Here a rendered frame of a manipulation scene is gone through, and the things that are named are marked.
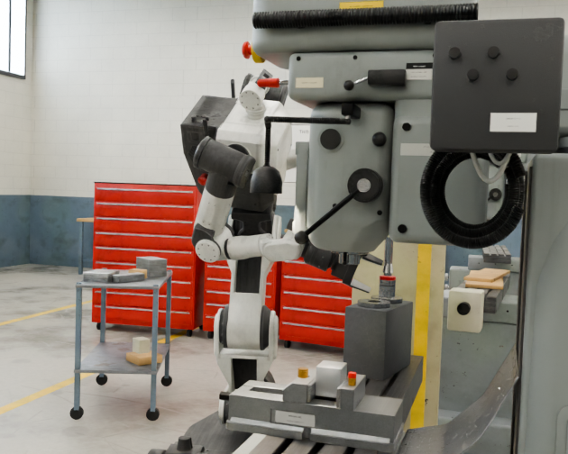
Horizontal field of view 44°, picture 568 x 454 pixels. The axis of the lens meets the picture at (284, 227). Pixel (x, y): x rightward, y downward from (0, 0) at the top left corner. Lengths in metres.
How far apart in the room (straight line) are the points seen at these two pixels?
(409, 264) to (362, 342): 1.41
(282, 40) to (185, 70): 10.29
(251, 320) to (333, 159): 0.87
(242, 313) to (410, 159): 0.98
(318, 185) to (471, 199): 0.32
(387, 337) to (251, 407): 0.55
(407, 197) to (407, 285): 1.90
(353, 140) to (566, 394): 0.64
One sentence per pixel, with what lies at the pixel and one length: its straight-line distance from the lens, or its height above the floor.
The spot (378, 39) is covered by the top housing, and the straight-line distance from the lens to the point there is 1.49.
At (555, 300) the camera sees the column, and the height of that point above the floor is 1.26.
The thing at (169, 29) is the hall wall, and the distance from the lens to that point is 12.06.
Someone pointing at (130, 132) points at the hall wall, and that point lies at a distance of 12.13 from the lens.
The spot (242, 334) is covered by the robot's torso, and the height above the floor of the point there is 0.98.
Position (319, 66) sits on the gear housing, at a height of 1.70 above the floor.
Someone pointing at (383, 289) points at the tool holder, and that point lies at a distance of 2.05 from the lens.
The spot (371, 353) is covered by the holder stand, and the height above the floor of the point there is 1.01.
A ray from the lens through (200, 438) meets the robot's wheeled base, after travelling 2.59.
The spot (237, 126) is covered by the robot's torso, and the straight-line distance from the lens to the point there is 2.13.
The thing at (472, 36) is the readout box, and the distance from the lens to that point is 1.22.
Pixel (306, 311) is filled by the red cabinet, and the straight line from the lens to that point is 6.37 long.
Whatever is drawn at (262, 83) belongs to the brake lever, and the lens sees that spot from 1.77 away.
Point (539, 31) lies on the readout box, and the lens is 1.22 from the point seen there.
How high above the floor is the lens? 1.44
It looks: 3 degrees down
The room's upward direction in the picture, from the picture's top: 2 degrees clockwise
